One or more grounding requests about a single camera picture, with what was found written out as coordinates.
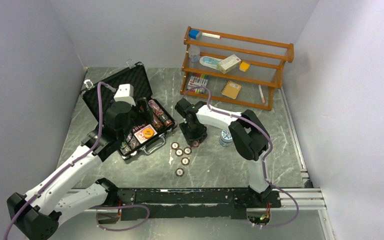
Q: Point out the white cardboard box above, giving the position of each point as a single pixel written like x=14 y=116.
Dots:
x=228 y=63

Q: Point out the purple red chip row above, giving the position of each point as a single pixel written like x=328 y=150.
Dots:
x=159 y=112

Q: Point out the coloured marker pack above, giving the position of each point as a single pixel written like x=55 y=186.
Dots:
x=196 y=81

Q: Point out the green red chip row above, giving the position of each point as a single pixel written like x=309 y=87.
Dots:
x=125 y=149

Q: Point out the orange hundred chip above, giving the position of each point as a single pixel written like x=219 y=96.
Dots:
x=185 y=161
x=187 y=150
x=179 y=152
x=179 y=172
x=174 y=145

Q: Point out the orange spiral notebook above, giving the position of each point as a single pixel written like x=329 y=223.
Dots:
x=231 y=89

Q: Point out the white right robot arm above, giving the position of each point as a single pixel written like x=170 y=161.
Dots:
x=249 y=136

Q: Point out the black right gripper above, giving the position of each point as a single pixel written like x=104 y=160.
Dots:
x=201 y=135

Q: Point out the orange brown chip row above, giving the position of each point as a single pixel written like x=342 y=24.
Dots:
x=156 y=123

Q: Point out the orange wooden shelf rack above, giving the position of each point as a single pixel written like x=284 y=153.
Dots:
x=267 y=60

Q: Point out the red five chip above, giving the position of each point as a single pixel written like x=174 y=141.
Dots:
x=195 y=144

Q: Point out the black poker chip case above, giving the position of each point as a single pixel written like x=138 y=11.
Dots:
x=99 y=96

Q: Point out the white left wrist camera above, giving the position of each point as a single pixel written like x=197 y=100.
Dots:
x=125 y=93

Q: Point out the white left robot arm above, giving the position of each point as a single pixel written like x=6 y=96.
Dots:
x=40 y=211

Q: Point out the orange big blind button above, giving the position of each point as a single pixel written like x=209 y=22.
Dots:
x=147 y=132

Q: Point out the clear plastic cup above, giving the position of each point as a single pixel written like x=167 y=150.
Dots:
x=194 y=53

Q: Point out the blue white ceramic jar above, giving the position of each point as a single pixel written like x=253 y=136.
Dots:
x=225 y=139

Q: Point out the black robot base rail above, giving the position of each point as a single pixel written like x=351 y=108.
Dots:
x=158 y=203

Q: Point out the white pen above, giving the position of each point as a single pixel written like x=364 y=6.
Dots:
x=261 y=94

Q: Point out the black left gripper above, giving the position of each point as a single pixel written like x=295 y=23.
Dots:
x=146 y=113

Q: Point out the yellow small block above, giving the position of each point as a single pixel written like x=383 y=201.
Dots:
x=244 y=66

